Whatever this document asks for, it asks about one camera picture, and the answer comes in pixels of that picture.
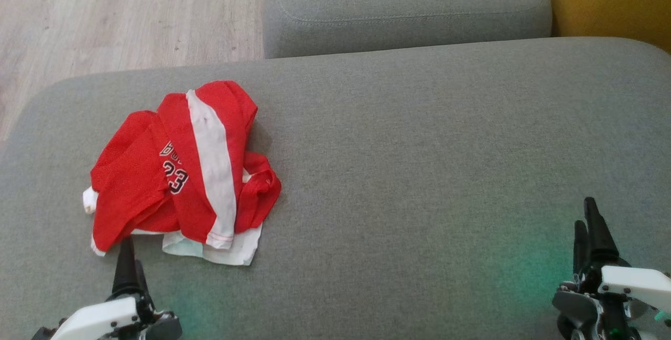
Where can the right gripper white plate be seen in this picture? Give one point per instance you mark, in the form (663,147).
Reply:
(629,287)

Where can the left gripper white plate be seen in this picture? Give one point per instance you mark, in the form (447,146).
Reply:
(99,321)

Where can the red jersey shirt white trim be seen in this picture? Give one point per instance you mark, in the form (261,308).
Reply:
(126,183)

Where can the grey sofa cushion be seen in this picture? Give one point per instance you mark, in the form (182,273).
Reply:
(403,4)

